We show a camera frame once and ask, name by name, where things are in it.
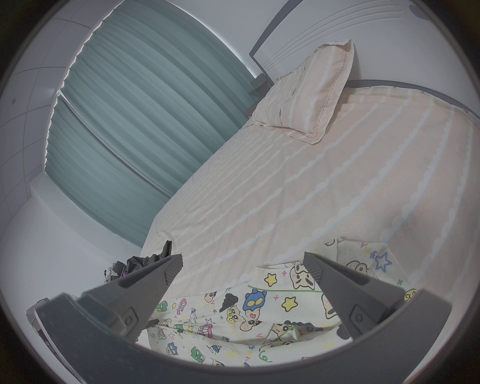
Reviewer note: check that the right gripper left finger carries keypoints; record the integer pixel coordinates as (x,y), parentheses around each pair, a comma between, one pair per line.
(127,300)

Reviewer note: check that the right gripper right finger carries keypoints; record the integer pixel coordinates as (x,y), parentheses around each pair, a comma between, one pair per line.
(356,300)

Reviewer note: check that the white printed pyjama top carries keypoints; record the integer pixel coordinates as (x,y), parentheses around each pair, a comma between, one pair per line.
(262,318)

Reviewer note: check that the bed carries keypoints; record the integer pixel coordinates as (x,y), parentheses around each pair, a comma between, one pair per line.
(300,168)

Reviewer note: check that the black shirt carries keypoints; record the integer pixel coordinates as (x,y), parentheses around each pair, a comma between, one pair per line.
(144,260)

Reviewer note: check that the blue-green curtain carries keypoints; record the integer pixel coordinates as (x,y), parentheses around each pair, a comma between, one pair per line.
(97,180)
(150,93)

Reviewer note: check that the pink striped pillow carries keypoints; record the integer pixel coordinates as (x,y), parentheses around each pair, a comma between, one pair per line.
(307,93)

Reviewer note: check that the grey bedside table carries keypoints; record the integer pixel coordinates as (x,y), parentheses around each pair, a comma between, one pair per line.
(259,90)

